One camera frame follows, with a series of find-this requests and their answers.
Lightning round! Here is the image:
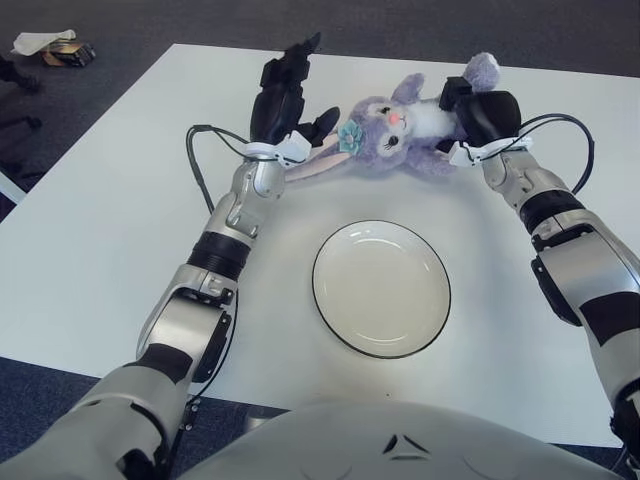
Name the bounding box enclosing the black table frame bracket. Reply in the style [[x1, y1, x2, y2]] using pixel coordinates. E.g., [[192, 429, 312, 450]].
[[169, 394, 201, 451]]

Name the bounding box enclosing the black office chair base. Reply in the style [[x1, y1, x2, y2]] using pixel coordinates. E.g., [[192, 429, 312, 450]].
[[0, 54, 44, 179]]

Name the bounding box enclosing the purple plush bunny doll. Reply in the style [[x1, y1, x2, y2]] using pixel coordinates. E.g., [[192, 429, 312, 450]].
[[285, 51, 503, 182]]

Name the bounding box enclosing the black cardboard box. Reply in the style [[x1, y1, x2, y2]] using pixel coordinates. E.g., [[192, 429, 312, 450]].
[[42, 42, 97, 67]]

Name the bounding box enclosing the white furniture corner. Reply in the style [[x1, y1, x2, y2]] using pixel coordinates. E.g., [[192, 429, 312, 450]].
[[0, 172, 25, 206]]

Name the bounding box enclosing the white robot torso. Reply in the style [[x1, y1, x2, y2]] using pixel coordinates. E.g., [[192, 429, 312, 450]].
[[184, 399, 636, 480]]

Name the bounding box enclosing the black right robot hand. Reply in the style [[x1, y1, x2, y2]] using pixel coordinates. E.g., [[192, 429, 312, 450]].
[[434, 75, 524, 154]]

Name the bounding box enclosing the white plate with black rim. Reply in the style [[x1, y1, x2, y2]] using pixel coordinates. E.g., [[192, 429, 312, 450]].
[[311, 219, 452, 359]]

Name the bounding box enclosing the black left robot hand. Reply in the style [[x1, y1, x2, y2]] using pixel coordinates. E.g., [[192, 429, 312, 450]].
[[248, 32, 342, 151]]

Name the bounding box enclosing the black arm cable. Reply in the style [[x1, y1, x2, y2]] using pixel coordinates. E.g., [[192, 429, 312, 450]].
[[517, 113, 597, 196], [185, 123, 281, 211]]

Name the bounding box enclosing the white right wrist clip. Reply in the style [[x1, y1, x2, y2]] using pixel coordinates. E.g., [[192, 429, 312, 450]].
[[448, 137, 534, 169]]

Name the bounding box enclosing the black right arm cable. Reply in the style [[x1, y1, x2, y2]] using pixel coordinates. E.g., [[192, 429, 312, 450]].
[[517, 113, 597, 196]]

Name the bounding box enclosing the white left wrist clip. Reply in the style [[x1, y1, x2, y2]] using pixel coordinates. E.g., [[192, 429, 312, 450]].
[[244, 130, 311, 166]]

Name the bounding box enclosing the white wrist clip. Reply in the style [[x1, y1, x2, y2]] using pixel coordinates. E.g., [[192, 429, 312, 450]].
[[244, 130, 311, 166], [448, 137, 534, 169]]

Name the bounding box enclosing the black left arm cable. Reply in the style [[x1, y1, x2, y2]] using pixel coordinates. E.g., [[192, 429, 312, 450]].
[[185, 123, 281, 211]]

